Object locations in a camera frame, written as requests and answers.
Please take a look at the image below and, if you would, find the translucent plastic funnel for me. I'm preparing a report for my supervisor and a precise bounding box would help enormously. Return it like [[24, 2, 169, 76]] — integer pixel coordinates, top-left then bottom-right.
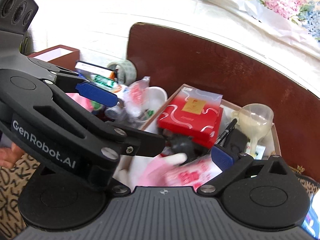
[[232, 103, 274, 156]]

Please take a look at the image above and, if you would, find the pink white rubber glove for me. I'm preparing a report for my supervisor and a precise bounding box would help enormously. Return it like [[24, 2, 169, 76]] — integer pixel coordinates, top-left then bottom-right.
[[117, 152, 223, 192]]

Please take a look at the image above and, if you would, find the red gift box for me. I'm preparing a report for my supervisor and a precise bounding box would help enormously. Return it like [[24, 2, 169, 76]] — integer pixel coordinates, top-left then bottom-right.
[[157, 86, 223, 148]]

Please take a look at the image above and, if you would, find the person's left hand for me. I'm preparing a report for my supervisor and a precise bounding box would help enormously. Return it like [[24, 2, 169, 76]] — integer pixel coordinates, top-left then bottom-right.
[[0, 143, 25, 169]]

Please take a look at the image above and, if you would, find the black pen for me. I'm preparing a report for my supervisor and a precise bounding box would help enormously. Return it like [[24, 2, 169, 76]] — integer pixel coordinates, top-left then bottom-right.
[[215, 118, 238, 145]]

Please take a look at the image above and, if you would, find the black pouch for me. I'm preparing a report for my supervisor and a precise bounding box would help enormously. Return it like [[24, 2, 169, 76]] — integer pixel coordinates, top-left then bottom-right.
[[223, 128, 248, 154]]

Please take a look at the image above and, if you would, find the white black carton box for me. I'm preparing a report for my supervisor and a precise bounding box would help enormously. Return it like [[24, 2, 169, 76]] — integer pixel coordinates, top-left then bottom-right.
[[75, 61, 116, 80]]

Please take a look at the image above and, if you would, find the tape roll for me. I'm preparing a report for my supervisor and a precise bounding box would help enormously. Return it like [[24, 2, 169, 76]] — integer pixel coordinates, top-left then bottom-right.
[[107, 60, 137, 86]]

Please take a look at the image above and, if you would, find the brown shoe box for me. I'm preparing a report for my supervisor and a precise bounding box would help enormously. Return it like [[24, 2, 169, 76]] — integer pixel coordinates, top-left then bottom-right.
[[28, 45, 80, 70]]

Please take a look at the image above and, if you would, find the red white snack packet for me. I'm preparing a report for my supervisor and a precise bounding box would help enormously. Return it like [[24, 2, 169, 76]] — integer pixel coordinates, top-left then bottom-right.
[[124, 76, 150, 118]]

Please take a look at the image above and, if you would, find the open cardboard box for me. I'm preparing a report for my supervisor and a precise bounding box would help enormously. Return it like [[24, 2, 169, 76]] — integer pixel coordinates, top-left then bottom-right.
[[120, 83, 282, 188]]

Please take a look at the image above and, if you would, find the dark wooden headboard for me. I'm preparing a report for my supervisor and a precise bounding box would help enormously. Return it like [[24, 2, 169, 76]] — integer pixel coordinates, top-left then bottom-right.
[[127, 23, 319, 180]]

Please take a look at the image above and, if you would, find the blue tissue packet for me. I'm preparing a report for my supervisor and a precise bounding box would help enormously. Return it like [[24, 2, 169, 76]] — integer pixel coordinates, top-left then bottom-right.
[[302, 191, 320, 239]]

